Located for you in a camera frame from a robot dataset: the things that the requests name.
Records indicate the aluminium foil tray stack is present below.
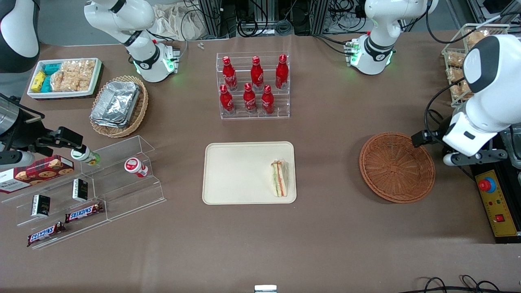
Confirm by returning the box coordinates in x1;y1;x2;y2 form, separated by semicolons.
90;81;141;128

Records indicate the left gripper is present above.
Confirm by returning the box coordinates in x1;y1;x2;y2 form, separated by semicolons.
411;112;499;156

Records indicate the clear acrylic bottle rack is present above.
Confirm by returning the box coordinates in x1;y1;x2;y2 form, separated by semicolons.
215;51;291;120

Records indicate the black base cable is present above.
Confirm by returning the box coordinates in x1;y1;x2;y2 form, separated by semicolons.
313;34;351;55

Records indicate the black appliance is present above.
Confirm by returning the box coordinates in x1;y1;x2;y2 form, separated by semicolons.
443;122;521;245

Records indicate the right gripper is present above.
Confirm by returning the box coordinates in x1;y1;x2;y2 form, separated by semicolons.
0;107;84;156

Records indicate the yellow control panel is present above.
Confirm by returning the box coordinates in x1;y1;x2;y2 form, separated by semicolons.
475;169;521;238

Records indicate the black appliance cable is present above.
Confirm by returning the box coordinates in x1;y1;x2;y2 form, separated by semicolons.
429;109;450;139

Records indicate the brown wicker basket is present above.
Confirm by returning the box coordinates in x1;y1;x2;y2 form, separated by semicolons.
359;132;436;204

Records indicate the yellow snack packet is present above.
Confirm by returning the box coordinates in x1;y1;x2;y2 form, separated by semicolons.
31;70;46;93

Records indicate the beige plastic tray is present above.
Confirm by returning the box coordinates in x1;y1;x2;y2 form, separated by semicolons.
202;141;297;205

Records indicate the steel pan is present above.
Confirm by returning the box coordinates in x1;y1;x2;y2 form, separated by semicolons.
507;128;521;163

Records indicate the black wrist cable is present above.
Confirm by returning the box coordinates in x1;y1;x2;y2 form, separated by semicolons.
425;79;479;135

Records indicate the white rectangular bin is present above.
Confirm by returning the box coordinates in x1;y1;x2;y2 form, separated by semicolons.
26;57;103;101

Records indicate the clear acrylic step display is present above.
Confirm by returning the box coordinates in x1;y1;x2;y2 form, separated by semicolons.
0;135;167;250

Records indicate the black floor cable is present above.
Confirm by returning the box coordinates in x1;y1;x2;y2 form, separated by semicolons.
407;275;503;293

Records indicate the aluminium frame rack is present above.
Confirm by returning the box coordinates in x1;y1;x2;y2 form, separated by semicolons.
197;0;367;38

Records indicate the crumpled beige cloth bag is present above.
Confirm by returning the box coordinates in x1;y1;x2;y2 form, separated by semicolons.
151;3;206;41

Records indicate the light wicker basket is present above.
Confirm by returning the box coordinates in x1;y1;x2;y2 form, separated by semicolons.
89;75;149;138

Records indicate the white wire rack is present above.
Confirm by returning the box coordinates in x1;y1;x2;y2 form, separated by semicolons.
442;23;521;109

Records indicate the white bottle red cap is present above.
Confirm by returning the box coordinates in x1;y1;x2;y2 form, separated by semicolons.
124;157;149;178

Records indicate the green drink bottle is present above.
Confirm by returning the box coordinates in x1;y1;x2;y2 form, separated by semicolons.
71;146;101;166

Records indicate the black cable bundle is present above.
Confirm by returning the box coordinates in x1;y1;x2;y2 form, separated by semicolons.
179;0;367;38

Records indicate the red tartan cookie box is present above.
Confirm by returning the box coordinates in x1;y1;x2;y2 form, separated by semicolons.
0;155;76;194

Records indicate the red cola bottle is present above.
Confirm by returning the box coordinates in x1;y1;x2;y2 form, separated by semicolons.
243;83;258;115
222;56;238;91
261;84;275;116
250;56;264;91
275;54;289;90
219;84;235;116

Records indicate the Snickers chocolate bar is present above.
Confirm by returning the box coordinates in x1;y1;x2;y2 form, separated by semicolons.
65;202;105;223
27;222;66;247

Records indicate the small black chocolate box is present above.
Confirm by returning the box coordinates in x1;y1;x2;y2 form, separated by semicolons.
31;194;51;217
72;178;89;202

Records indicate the triangle sandwich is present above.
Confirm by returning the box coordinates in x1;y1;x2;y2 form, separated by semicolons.
270;160;290;198

